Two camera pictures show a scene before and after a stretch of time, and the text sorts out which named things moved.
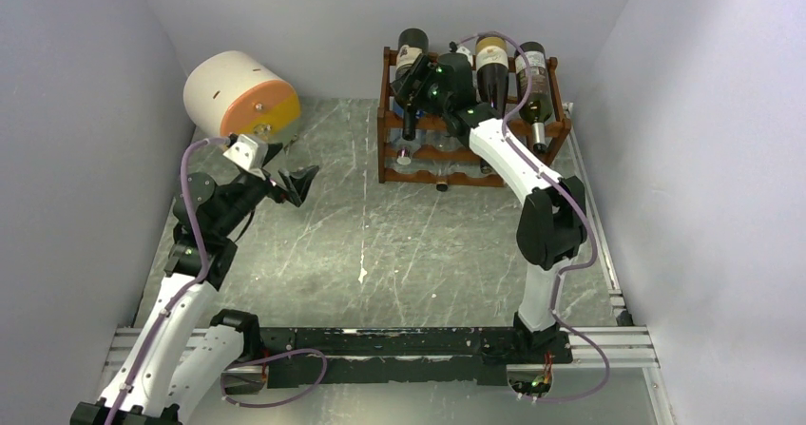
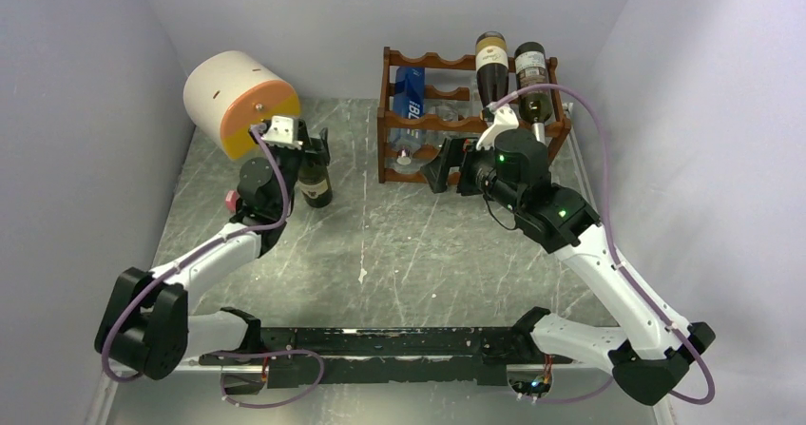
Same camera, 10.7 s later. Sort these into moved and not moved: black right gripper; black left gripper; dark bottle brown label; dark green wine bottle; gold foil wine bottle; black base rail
Moved: dark green wine bottle; black right gripper; black left gripper
Not moved: black base rail; gold foil wine bottle; dark bottle brown label
